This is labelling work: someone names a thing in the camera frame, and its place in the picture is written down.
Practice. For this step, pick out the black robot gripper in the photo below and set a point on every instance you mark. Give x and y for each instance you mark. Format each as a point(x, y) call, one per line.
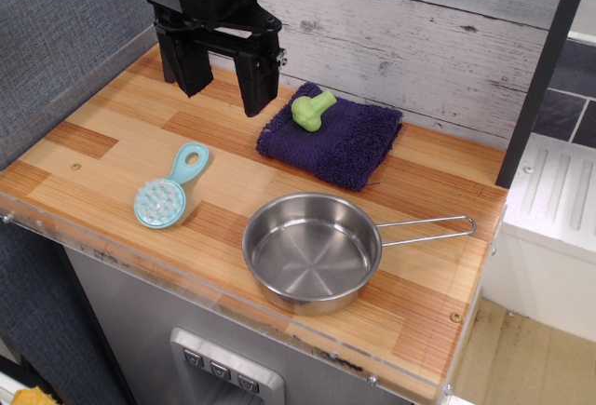
point(188, 29)

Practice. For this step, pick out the green toy broccoli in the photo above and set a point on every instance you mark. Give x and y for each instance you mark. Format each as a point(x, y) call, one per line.
point(307, 112)

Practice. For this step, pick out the stainless steel pot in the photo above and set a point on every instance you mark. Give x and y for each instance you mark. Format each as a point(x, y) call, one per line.
point(311, 253)

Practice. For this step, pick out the purple folded towel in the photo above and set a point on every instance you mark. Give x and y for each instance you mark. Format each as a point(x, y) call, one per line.
point(352, 142)

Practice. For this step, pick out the light blue scrub brush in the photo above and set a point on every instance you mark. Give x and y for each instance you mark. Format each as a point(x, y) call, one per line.
point(161, 202)

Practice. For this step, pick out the clear acrylic table edge guard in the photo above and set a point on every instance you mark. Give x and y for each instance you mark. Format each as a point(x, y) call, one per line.
point(209, 272)

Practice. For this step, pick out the silver dispenser panel with buttons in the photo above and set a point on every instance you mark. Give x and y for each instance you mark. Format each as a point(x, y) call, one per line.
point(212, 374)

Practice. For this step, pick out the white ribbed appliance top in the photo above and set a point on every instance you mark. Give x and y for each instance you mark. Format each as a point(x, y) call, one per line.
point(542, 263)

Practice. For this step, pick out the yellow object at corner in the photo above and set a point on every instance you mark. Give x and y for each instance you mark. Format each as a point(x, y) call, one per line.
point(32, 396)

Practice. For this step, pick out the black right frame post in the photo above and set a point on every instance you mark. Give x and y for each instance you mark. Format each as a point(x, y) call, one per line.
point(561, 24)

